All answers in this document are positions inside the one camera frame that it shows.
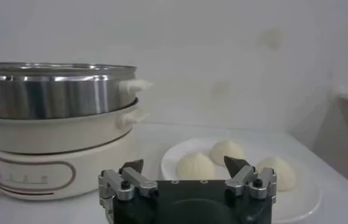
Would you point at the white round plate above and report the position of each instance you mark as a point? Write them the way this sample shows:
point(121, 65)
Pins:
point(295, 204)

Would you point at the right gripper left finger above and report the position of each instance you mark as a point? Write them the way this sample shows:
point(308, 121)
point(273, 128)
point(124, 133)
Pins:
point(137, 181)

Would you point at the stainless steel steamer basket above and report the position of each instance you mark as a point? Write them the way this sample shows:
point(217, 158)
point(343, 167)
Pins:
point(55, 94)

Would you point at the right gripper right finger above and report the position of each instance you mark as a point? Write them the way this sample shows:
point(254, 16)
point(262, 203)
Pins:
point(242, 178)

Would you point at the cream electric cooker pot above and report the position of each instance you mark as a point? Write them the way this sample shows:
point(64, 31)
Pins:
point(55, 137)

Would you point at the white steamed baozi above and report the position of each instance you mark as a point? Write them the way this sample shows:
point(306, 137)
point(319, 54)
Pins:
point(193, 167)
point(227, 152)
point(280, 175)

